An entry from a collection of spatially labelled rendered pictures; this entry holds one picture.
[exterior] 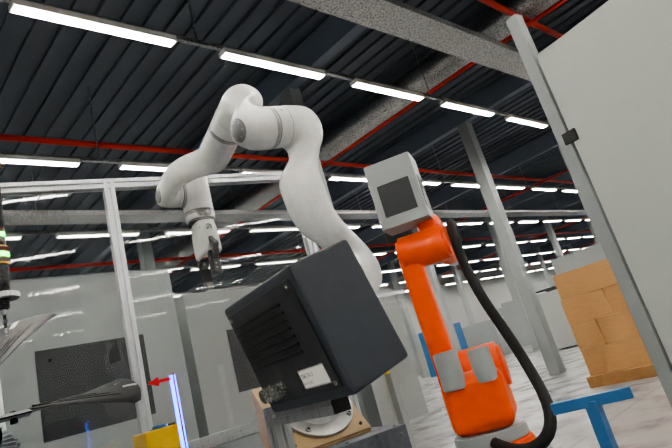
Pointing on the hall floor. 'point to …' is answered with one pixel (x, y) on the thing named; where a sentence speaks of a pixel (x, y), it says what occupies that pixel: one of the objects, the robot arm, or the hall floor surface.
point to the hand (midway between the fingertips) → (211, 274)
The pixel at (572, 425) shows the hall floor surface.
